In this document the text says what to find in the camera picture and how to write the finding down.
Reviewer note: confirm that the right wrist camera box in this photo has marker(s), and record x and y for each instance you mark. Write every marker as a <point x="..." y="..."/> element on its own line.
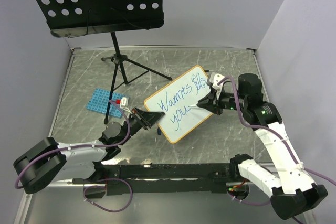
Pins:
<point x="215" y="80"/>

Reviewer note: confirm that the blue studded building plate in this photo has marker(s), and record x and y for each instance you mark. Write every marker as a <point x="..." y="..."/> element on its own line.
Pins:
<point x="99" y="102"/>

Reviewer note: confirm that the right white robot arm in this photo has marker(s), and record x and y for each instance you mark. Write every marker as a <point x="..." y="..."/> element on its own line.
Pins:
<point x="292" y="191"/>

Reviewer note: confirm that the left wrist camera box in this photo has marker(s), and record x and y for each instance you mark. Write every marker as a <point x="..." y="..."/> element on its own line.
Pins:
<point x="123" y="102"/>

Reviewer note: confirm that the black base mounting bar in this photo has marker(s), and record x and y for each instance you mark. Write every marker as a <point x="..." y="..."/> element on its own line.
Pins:
<point x="165" y="178"/>

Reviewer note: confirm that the black perforated music stand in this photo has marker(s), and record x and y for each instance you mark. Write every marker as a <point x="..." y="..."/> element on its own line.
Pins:
<point x="77" y="18"/>

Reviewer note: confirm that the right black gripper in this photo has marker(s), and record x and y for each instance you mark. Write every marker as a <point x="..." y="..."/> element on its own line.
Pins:
<point x="212" y="102"/>

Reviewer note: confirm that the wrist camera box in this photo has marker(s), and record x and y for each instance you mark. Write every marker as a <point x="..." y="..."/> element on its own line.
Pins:
<point x="215" y="80"/>
<point x="123" y="102"/>

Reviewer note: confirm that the yellow framed whiteboard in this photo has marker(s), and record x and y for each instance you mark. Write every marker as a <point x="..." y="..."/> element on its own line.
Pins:
<point x="174" y="99"/>

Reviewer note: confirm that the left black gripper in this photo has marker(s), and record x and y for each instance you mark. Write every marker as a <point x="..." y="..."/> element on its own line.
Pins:
<point x="145" y="118"/>

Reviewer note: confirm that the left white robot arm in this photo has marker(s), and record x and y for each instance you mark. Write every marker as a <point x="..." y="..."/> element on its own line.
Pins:
<point x="51" y="161"/>

